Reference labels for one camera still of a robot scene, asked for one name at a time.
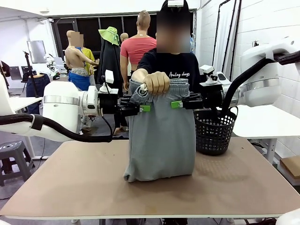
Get black coat on stand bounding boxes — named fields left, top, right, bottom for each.
left=97, top=38, right=128, bottom=135

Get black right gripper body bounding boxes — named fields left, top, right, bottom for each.
left=199, top=83, right=224, bottom=111

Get tan mannequin with blue wrap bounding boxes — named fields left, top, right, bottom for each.
left=65, top=30, right=99, bottom=132

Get green sun hat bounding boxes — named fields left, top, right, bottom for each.
left=98, top=26, right=121, bottom=46

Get black right arm cable sleeve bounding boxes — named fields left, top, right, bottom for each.
left=221, top=52, right=300, bottom=115

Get black perforated plastic basket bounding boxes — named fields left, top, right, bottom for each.
left=193, top=106, right=239, bottom=156

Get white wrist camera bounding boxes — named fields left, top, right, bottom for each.
left=199, top=65, right=218, bottom=84
left=98, top=69, right=119, bottom=94

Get person in yellow shirt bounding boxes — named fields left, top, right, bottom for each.
left=81, top=32, right=99, bottom=85

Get black left arm cable sleeve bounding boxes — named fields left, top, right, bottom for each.
left=0, top=113, right=113, bottom=143

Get mannequin with dark jeans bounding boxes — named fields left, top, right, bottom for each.
left=26, top=73, right=52, bottom=115

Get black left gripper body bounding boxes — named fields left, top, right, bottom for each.
left=97, top=92, right=129, bottom=115

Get grey framed whiteboard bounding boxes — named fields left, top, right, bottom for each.
left=27, top=40, right=47, bottom=64

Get small white background robot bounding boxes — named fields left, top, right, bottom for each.
left=44, top=54, right=57, bottom=71

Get person in black t-shirt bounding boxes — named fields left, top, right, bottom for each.
left=131, top=0, right=201, bottom=111

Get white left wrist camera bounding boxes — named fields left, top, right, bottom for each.
left=98, top=69, right=119, bottom=94

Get black arm cable sleeve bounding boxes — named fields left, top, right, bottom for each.
left=0, top=113, right=113, bottom=143
left=221, top=52, right=300, bottom=115

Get black cap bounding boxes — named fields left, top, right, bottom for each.
left=160, top=0, right=190, bottom=12

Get person's right hand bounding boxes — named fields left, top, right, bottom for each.
left=143, top=71, right=171, bottom=96

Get grey plastic stool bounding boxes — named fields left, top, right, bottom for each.
left=0, top=140, right=36, bottom=187

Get black monitor panel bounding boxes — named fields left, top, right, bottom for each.
left=8, top=66, right=22, bottom=81

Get brown cardboard box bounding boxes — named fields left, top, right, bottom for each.
left=280, top=156, right=300, bottom=186

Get black wall pipe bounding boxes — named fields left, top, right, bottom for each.
left=210, top=0, right=236, bottom=71

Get person's right forearm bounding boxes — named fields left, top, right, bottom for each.
left=131, top=69, right=152, bottom=83

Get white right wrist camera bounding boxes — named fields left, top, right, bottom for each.
left=199, top=65, right=218, bottom=84

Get mannequin with red crop top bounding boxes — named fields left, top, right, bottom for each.
left=120, top=10, right=157, bottom=90

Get grey shorts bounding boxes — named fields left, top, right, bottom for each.
left=123, top=78, right=197, bottom=183

